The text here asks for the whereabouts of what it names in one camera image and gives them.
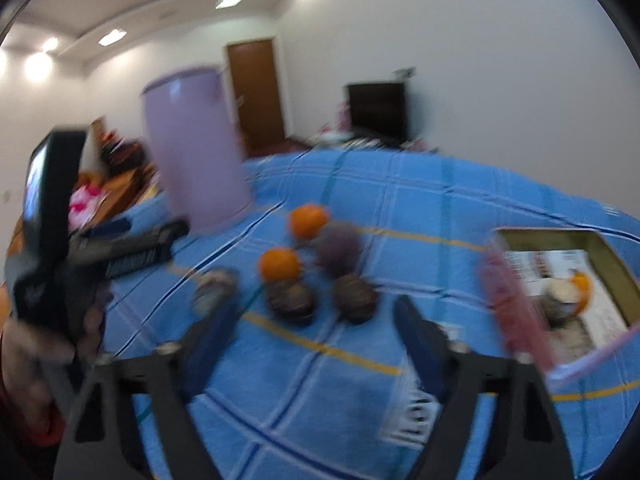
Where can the square ceiling light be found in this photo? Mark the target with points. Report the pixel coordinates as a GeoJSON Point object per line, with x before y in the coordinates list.
{"type": "Point", "coordinates": [111, 36]}
{"type": "Point", "coordinates": [229, 0]}

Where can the halved white-fleshed mangosteen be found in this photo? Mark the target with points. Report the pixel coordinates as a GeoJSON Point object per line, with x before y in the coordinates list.
{"type": "Point", "coordinates": [557, 292]}

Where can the black television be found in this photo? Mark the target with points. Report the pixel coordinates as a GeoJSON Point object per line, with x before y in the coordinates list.
{"type": "Point", "coordinates": [376, 110]}

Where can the lavender cylindrical container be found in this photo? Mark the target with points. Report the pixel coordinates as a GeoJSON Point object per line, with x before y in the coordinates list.
{"type": "Point", "coordinates": [195, 150]}

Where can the small brown kiwi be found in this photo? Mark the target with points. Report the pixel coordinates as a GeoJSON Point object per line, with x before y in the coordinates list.
{"type": "Point", "coordinates": [215, 285]}

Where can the white television stand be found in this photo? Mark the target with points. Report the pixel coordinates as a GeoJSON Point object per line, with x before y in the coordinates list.
{"type": "Point", "coordinates": [360, 142]}

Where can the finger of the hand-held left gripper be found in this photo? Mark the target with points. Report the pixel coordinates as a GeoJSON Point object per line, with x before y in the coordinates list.
{"type": "Point", "coordinates": [160, 232]}
{"type": "Point", "coordinates": [140, 260]}

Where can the dark brown mangosteen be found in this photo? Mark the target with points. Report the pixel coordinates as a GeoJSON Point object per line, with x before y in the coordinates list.
{"type": "Point", "coordinates": [292, 302]}
{"type": "Point", "coordinates": [355, 297]}

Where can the orange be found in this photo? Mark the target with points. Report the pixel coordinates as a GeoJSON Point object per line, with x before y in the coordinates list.
{"type": "Point", "coordinates": [280, 264]}
{"type": "Point", "coordinates": [308, 220]}
{"type": "Point", "coordinates": [581, 285]}

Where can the pink and white cloth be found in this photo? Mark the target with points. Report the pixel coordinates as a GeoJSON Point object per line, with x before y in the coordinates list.
{"type": "Point", "coordinates": [85, 202]}

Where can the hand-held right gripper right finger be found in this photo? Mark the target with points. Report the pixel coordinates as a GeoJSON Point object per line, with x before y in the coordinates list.
{"type": "Point", "coordinates": [420, 355]}

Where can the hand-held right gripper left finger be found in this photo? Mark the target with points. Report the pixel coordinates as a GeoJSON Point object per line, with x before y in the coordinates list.
{"type": "Point", "coordinates": [210, 350]}

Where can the brown wooden door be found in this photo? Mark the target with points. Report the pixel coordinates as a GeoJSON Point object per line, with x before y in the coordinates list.
{"type": "Point", "coordinates": [252, 95]}

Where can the round ceiling spotlight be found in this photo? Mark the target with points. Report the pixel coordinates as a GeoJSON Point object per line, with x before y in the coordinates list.
{"type": "Point", "coordinates": [50, 44]}

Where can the printed paper liner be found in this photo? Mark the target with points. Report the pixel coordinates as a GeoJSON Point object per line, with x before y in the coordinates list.
{"type": "Point", "coordinates": [530, 270]}

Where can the person's left hand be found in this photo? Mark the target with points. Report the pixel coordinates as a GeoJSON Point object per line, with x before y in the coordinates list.
{"type": "Point", "coordinates": [25, 370]}

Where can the pink patterned box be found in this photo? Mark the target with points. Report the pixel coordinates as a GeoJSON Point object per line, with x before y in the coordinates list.
{"type": "Point", "coordinates": [342, 116]}

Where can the person's left forearm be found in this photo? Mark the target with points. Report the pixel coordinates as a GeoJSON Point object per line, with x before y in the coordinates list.
{"type": "Point", "coordinates": [30, 432]}

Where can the orange wooden sofa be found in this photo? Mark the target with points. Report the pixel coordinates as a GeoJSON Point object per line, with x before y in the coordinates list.
{"type": "Point", "coordinates": [122, 185]}

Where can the purple passion fruit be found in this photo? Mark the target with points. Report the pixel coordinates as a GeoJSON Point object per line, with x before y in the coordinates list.
{"type": "Point", "coordinates": [337, 247]}

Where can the pink tin box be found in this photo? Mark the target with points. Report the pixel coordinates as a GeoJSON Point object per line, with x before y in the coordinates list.
{"type": "Point", "coordinates": [515, 300]}

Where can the dark shelf with red items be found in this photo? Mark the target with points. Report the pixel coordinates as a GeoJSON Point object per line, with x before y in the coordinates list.
{"type": "Point", "coordinates": [112, 142]}

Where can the blue plaid blanket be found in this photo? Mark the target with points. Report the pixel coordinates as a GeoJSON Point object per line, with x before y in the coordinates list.
{"type": "Point", "coordinates": [350, 185]}

